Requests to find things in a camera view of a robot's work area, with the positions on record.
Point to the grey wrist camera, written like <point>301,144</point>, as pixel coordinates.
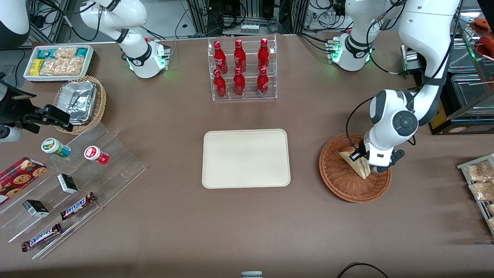
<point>9,134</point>
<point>391,160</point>

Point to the white plastic snack bin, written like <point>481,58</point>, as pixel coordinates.
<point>89,61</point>

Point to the silver foil food tray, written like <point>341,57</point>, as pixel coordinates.
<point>82,110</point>
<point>77,88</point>

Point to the brown wicker basket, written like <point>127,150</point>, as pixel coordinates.
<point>347,185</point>

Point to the aluminium frame post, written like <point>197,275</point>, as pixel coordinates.
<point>300,15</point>
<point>200,15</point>

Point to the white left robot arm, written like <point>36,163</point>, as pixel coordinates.
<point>424,38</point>

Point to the clear acrylic stepped display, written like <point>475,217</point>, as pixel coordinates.
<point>115,170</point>

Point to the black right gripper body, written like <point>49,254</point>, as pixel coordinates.
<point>11,110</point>

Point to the teal snack packet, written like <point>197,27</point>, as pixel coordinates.
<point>46,53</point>
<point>82,52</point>

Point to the clear acrylic bottle rack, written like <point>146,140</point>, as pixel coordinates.
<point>249,96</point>

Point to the white power strip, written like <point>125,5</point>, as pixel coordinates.
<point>249,28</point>

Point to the orange food piece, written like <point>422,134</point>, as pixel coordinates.
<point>484,22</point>

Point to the red chocolate chip cookie box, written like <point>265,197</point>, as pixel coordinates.
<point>19,177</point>

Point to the grey snack tray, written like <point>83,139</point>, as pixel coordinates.
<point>463,166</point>

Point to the red food piece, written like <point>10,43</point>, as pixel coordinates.
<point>487,43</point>

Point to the small dark carton box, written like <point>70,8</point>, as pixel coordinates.
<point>35,208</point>
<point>67,183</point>

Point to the red lid snack cup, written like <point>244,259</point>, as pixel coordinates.
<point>94,154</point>

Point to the yellow snack packet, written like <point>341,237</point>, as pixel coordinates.
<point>36,67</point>

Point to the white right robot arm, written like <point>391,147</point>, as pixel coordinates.
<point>142,58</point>

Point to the black food warmer machine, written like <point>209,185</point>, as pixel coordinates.
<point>463,127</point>

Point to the cream plastic tray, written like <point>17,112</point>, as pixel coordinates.
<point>246,158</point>

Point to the clear peanut snack packet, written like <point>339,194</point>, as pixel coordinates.
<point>61,66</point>
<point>65,52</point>

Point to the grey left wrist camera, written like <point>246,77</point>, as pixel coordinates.
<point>391,160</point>

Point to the clear nut snack packet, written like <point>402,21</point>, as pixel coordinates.
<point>491,209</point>
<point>484,191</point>
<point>480,172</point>

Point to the green lid snack cup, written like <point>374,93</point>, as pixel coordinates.
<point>54,147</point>

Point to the red aluminium cola bottle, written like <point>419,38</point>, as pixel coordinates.
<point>263,55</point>
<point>239,84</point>
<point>220,58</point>
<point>263,82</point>
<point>220,85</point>
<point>239,57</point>

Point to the light tan wicker basket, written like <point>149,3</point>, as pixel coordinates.
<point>100,104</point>

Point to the steel food pan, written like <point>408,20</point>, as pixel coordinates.
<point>469,90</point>
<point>463,54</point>

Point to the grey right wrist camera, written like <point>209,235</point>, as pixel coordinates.
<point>9,134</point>

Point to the Snickers chocolate bar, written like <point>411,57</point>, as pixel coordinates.
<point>77,206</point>
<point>41,237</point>

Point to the triangular white bread sandwich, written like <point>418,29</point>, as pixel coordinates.
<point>361,170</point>

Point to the small grey device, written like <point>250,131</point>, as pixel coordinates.
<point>251,275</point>

